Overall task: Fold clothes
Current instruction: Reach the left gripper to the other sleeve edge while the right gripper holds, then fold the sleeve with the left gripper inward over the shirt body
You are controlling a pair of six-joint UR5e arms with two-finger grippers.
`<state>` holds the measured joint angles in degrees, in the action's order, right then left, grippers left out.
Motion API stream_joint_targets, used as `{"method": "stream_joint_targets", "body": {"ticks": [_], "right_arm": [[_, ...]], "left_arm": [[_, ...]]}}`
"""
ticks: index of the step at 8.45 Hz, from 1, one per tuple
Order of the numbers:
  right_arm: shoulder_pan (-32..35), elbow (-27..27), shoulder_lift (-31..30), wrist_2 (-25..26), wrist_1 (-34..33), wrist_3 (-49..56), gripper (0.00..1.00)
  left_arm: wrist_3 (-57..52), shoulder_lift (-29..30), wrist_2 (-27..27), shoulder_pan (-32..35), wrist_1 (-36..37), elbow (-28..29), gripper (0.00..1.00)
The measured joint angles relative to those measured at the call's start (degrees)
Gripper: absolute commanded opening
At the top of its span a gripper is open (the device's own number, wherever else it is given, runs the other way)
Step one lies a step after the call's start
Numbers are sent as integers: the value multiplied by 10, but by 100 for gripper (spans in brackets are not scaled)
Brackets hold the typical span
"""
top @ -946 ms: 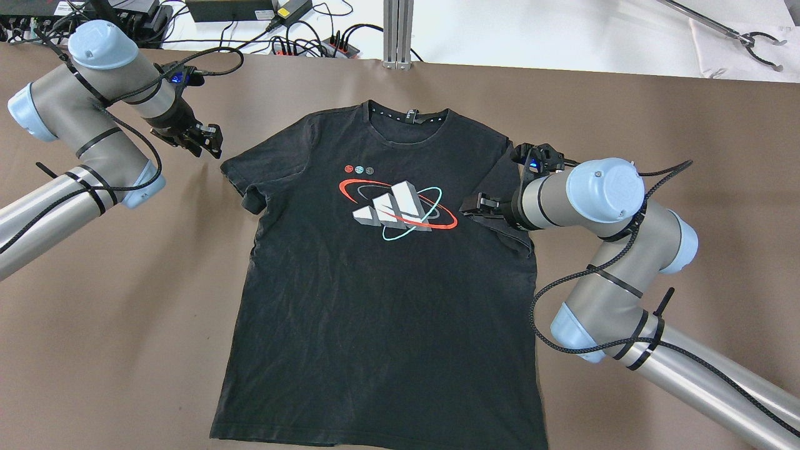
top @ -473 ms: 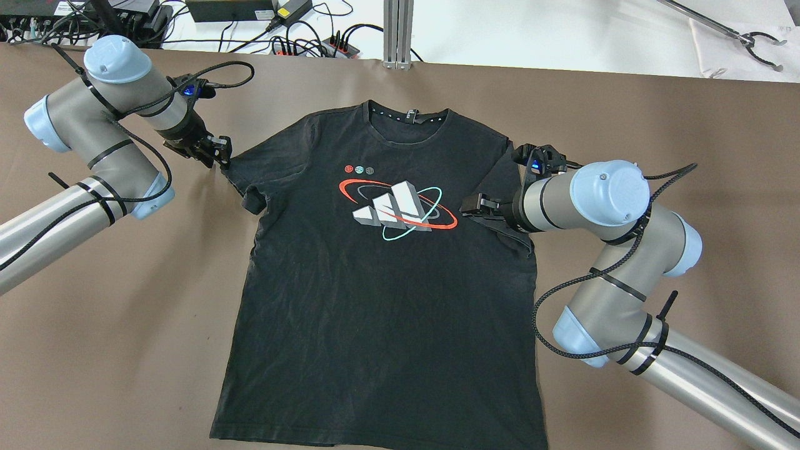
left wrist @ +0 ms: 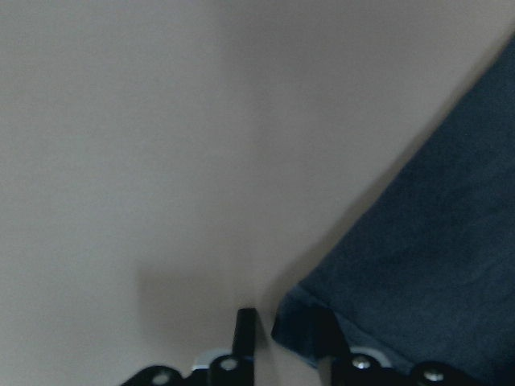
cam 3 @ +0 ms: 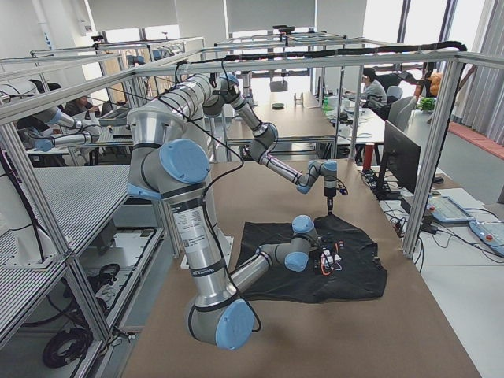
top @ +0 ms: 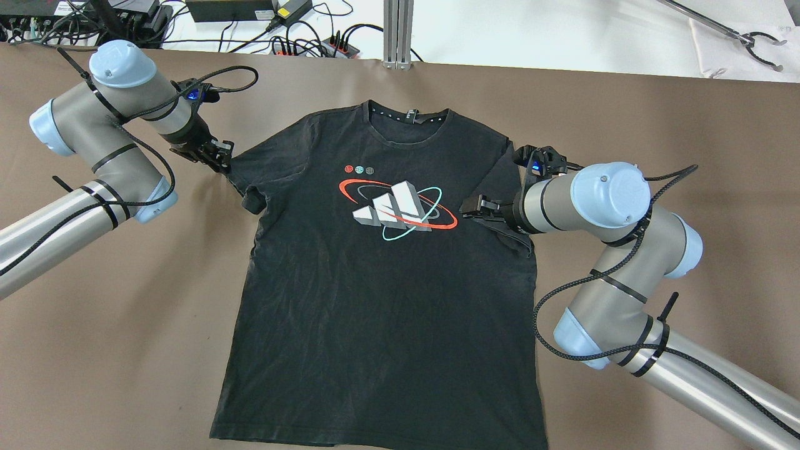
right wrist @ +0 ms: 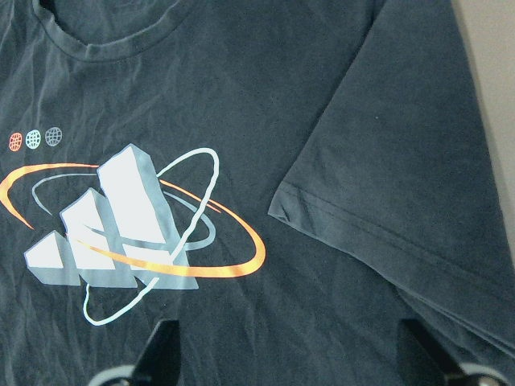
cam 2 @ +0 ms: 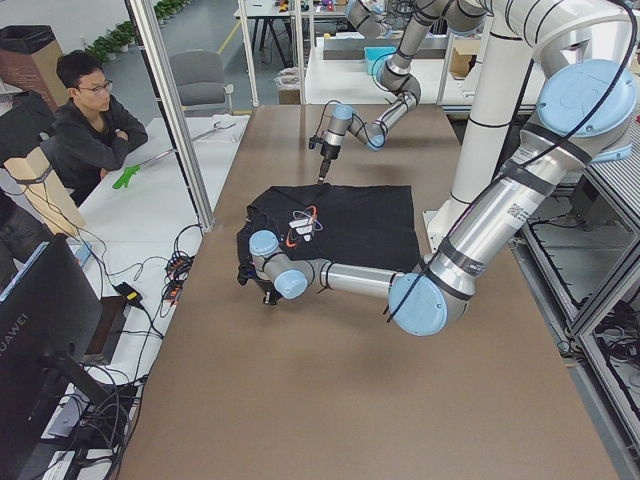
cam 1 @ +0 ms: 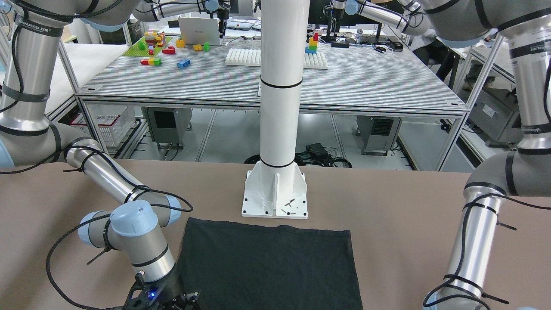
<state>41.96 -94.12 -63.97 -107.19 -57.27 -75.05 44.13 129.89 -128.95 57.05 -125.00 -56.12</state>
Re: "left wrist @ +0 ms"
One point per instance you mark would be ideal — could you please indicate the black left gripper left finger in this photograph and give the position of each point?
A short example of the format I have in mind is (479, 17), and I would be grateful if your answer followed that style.
(244, 338)

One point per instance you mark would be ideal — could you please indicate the black graphic t-shirt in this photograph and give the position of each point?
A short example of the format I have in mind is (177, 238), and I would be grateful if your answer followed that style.
(427, 273)

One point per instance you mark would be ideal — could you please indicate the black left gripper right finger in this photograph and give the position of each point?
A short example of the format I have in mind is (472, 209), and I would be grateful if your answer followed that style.
(327, 339)

